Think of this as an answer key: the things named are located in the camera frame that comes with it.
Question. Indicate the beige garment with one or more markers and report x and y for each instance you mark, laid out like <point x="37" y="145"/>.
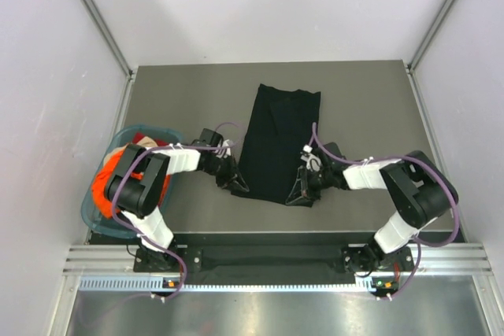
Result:
<point x="147" y="142"/>

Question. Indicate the slotted cable duct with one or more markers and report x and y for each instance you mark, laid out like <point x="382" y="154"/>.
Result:
<point x="160" y="284"/>

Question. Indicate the left corner aluminium post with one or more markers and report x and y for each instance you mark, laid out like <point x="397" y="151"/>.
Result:
<point x="104" y="31"/>

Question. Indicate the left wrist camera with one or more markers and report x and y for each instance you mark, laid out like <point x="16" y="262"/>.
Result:
<point x="212" y="139"/>

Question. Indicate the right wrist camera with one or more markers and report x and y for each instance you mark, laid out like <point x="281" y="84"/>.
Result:
<point x="316" y="159"/>

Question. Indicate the black t-shirt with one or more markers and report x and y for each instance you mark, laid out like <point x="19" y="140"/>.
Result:
<point x="280" y="126"/>

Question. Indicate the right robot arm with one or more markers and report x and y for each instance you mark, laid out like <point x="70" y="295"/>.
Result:
<point x="418" y="190"/>

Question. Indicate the orange t-shirt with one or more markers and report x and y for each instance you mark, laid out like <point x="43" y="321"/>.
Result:
<point x="99" y="184"/>

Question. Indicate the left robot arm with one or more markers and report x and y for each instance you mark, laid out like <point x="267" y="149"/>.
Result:
<point x="132" y="185"/>

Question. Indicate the right corner aluminium post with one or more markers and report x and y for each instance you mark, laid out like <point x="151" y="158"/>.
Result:
<point x="432" y="31"/>

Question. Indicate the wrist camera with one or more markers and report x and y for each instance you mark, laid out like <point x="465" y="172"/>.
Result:
<point x="316" y="159"/>
<point x="212" y="139"/>

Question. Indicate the teal plastic basket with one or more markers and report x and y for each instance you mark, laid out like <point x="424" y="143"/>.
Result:
<point x="89" y="212"/>

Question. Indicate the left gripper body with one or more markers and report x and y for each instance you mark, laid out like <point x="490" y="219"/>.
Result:
<point x="223" y="168"/>

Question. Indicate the corner aluminium post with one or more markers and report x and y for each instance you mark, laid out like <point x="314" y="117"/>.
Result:
<point x="104" y="31"/>
<point x="432" y="31"/>

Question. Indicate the red garment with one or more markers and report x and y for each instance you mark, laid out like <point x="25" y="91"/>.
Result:
<point x="138" y="136"/>

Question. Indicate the aluminium frame rail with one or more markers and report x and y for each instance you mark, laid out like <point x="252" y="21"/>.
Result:
<point x="453" y="259"/>

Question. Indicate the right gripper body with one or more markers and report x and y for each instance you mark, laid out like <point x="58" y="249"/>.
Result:
<point x="314" y="182"/>

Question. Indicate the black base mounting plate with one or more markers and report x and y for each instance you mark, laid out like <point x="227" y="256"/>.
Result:
<point x="278" y="258"/>

